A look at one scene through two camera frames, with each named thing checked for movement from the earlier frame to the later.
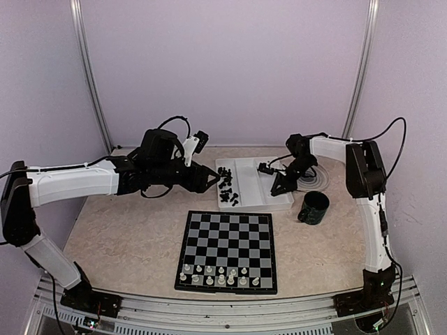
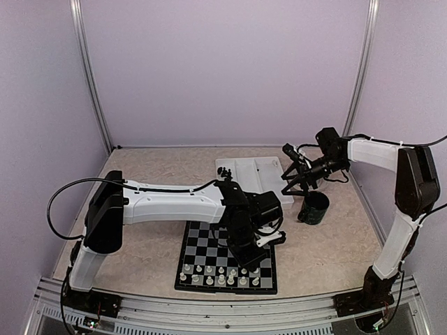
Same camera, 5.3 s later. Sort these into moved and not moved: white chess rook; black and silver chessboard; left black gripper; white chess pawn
Moved: left black gripper
Not moved: black and silver chessboard; white chess pawn; white chess rook
